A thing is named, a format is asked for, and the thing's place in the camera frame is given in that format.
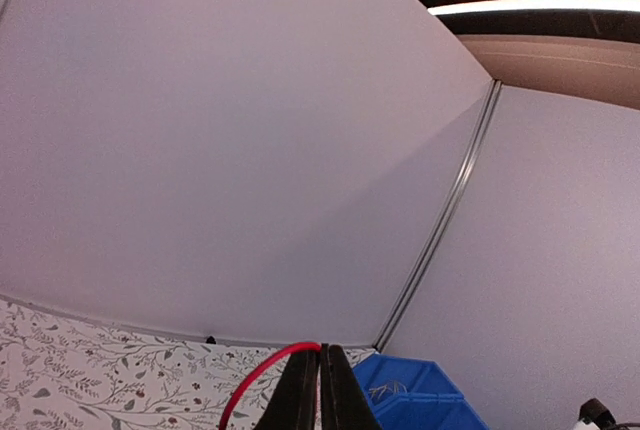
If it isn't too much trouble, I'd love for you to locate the ceiling light strip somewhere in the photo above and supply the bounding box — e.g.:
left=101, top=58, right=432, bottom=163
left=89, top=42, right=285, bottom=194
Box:
left=427, top=0, right=640, bottom=16

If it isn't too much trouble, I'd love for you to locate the floral table mat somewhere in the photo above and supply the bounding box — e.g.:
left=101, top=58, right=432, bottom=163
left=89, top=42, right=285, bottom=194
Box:
left=1, top=301, right=274, bottom=429

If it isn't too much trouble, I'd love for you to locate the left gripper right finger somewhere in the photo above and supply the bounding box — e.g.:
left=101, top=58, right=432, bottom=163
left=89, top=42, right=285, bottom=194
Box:
left=320, top=344, right=381, bottom=430

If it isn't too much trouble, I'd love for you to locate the right aluminium frame post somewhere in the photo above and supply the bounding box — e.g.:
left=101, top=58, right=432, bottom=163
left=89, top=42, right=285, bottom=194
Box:
left=372, top=79, right=503, bottom=353

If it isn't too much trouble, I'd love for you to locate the red cable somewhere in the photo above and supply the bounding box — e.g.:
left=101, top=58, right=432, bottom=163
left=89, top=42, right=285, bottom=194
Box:
left=218, top=341, right=322, bottom=430

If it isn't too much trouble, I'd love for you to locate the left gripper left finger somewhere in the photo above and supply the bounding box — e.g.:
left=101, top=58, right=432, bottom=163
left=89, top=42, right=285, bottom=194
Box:
left=260, top=350, right=319, bottom=430

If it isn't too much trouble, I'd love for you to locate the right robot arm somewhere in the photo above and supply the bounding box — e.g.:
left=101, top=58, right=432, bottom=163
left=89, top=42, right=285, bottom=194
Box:
left=574, top=398, right=639, bottom=430

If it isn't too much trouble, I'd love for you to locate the blue three-compartment bin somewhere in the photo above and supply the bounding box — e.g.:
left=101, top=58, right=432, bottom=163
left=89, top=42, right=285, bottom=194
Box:
left=353, top=354, right=488, bottom=430

